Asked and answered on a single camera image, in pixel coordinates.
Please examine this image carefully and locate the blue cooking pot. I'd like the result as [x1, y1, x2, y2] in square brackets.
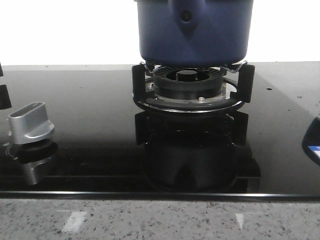
[136, 0, 254, 68]

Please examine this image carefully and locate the right black burner pot support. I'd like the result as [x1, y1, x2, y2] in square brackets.
[131, 61, 255, 115]

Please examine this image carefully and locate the black burner pot support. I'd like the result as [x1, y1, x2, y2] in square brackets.
[0, 84, 12, 110]
[131, 61, 255, 115]

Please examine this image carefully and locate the left black burner pot support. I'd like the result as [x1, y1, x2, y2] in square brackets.
[0, 84, 12, 110]

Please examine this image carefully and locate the right black gas burner head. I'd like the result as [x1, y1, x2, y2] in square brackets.
[153, 67, 224, 100]

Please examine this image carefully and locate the black glass gas cooktop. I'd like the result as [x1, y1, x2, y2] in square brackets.
[0, 69, 320, 201]

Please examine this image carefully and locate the white counter tape marker right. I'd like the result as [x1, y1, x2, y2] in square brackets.
[235, 212, 271, 231]

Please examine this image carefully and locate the white counter tape marker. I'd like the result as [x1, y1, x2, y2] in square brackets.
[235, 212, 271, 231]
[61, 211, 87, 233]

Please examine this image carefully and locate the white counter tape marker left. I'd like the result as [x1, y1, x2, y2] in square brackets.
[61, 211, 87, 233]

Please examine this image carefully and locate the silver right stove knob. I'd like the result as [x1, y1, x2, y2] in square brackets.
[8, 102, 55, 145]

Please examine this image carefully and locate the blue white cooktop sticker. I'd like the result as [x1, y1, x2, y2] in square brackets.
[308, 145, 320, 159]

